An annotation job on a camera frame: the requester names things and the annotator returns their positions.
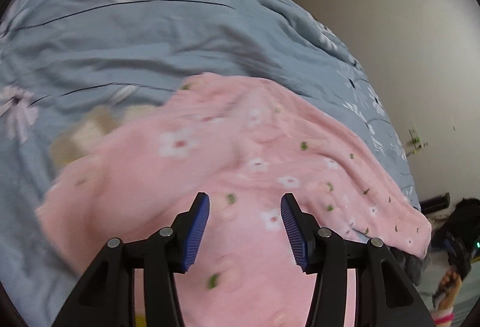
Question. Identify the beige yellow fuzzy sweater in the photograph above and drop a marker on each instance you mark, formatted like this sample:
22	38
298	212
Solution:
82	137

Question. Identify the pink fleece pajama garment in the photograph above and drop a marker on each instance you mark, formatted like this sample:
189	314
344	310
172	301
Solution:
245	142

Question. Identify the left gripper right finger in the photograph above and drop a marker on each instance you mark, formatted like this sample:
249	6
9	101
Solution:
353	279

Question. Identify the person's right hand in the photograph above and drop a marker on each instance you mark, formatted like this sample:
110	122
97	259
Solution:
451	284

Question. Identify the dark grey folded garment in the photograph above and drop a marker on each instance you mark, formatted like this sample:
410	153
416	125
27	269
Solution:
411	265

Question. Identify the blue floral duvet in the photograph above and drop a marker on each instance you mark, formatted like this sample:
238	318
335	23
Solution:
62	58

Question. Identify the wall socket with charger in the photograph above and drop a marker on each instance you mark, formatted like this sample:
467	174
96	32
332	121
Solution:
416	143

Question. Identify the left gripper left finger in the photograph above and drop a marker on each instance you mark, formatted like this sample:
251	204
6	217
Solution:
104	295

